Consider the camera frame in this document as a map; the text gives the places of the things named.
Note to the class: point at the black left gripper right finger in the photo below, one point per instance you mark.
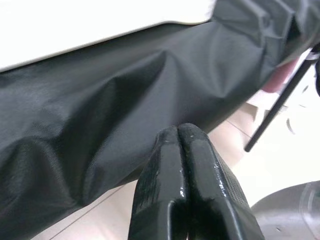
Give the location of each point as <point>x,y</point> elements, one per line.
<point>215,190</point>

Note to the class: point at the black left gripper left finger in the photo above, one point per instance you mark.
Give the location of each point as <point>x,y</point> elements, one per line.
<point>160,170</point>

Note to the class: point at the white plastic children table top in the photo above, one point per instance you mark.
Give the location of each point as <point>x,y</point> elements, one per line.
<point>75,20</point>

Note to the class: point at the black table cloth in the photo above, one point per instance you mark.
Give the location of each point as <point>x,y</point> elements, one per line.
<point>100,100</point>

